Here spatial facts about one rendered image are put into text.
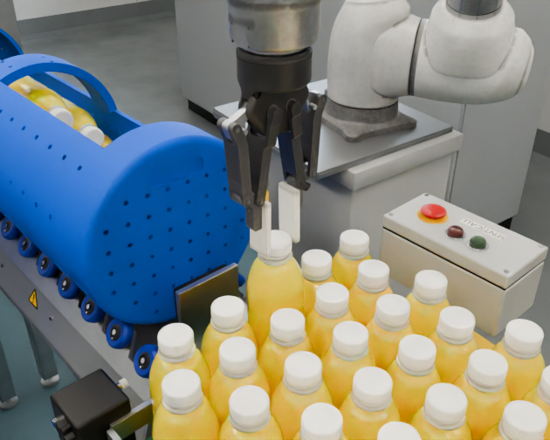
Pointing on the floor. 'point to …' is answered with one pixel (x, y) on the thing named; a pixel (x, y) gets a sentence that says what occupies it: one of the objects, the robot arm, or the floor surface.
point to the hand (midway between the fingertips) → (274, 219)
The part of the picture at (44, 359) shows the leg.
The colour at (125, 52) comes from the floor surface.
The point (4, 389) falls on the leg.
